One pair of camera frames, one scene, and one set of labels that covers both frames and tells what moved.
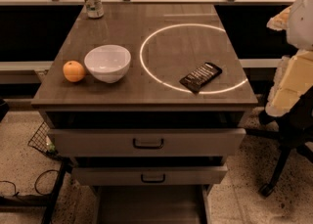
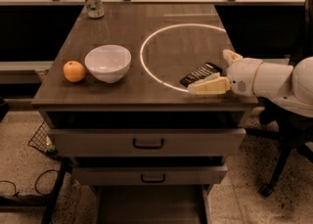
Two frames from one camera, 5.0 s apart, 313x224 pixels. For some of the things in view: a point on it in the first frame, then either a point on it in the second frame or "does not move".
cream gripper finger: (281, 21) -> (230, 56)
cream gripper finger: (292, 77) -> (214, 84)
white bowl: (107, 63) does not move
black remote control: (197, 80) does not move
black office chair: (293, 128) does not move
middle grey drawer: (149, 175) does not move
